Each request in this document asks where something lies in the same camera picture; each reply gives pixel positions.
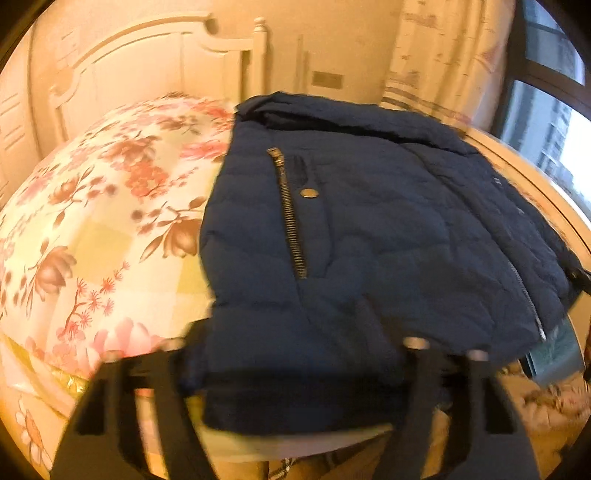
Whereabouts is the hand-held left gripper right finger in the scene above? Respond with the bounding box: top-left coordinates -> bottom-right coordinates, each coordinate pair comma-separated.
388,337 -> 541,480

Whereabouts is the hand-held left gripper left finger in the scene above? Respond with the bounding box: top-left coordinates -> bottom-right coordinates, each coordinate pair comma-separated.
50,318 -> 218,480

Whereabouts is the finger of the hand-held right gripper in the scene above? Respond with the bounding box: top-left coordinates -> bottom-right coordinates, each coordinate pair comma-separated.
570,265 -> 591,296

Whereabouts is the navy puffer jacket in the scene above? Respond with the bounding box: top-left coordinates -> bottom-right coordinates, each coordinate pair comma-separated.
178,91 -> 585,437

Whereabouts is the yellow bed sheet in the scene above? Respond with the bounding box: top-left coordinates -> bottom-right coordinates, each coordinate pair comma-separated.
0,332 -> 208,480

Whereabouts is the white window sill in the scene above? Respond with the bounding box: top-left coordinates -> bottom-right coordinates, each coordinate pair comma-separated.
462,124 -> 591,278

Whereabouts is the brown patterned cloth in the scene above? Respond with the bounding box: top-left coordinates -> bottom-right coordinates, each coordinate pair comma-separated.
499,364 -> 591,462

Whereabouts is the dark framed window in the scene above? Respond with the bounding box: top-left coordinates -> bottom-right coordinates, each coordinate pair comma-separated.
492,0 -> 591,195

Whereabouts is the floral quilt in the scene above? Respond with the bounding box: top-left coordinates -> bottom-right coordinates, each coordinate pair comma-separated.
0,92 -> 241,393

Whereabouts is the sailboat print curtain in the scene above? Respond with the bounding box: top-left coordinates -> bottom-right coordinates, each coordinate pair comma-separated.
381,0 -> 515,130

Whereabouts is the white wardrobe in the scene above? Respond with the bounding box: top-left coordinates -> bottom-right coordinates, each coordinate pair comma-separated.
0,88 -> 33,195

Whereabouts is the white bed headboard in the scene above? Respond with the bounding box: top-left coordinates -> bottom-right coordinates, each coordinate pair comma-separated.
28,11 -> 271,158

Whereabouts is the white lamp stand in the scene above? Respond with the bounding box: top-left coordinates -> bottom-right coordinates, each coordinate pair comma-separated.
295,34 -> 310,95

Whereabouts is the wall outlet plate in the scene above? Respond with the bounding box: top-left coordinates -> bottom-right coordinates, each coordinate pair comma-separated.
310,71 -> 345,89

